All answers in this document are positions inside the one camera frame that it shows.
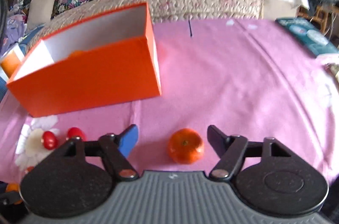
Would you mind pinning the textured orange mandarin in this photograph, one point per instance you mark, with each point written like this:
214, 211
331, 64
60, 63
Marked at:
185, 146

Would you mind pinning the teal paperback book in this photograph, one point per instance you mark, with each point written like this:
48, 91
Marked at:
308, 36

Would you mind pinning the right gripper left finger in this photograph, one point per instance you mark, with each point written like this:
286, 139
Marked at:
114, 149

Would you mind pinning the lilac floral fabric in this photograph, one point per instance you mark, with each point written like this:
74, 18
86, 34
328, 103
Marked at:
13, 24

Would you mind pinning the blue white striped blanket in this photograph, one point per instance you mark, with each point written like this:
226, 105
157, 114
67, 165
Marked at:
22, 45

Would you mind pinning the small orange fruit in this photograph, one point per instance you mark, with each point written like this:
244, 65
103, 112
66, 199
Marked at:
12, 194

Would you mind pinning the orange cylindrical cup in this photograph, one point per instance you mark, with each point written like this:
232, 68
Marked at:
11, 59

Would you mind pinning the round red cherry tomato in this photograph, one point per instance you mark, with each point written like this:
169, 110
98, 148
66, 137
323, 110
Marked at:
76, 132

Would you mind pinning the orange cardboard box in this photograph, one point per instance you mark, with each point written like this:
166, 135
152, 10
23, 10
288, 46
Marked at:
105, 59

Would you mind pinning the beige cushion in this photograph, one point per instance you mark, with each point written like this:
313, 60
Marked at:
40, 12

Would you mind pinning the quilted beige bedspread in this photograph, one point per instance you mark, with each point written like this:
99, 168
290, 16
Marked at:
160, 10

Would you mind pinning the pink flower-print cloth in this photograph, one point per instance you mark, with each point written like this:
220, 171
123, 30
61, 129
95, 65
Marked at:
247, 77

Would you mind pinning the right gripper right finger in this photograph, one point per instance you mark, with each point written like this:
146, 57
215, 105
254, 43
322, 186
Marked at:
232, 152

